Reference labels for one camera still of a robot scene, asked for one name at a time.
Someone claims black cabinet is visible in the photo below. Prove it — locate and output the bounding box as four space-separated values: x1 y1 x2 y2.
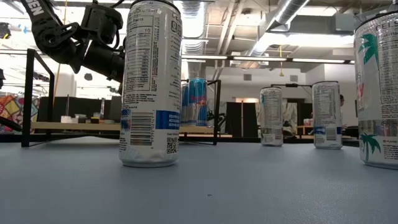
39 95 123 124
225 101 261 138

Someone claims white Celsius can blue band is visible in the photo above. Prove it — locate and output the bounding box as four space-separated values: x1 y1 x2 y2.
312 80 343 150
118 0 183 169

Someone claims silver ribbed air duct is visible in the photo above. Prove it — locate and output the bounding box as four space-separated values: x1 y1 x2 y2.
174 0 208 80

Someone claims black metal bar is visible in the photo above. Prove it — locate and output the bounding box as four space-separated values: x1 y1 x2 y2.
269 82 313 88

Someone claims yellow hanging cord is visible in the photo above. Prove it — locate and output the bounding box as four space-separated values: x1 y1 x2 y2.
53 0 68 98
279 45 285 78

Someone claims person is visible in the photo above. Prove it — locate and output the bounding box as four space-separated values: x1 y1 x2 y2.
339 94 346 127

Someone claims black table frame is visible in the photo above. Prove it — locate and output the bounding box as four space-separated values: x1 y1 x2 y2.
0 133 361 147

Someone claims long ceiling light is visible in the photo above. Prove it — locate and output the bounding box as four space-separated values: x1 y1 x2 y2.
292 58 346 64
182 55 229 60
233 56 289 62

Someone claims grey rectangular air duct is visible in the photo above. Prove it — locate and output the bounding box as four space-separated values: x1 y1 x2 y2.
266 12 356 35

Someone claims white Celsius Peach Vibe can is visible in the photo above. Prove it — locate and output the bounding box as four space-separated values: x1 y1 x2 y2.
353 12 398 170
259 86 284 147

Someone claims blue table mat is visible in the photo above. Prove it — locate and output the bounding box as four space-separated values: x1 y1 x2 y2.
0 141 398 224

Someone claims wooden shelf black metal frame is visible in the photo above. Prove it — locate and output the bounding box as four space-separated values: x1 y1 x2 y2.
21 48 222 147

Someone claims blue silver Red Bull can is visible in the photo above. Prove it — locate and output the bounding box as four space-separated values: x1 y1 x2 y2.
182 83 190 126
187 77 209 127

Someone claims silver round air duct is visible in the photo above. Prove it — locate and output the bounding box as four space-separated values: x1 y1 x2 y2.
247 0 312 57

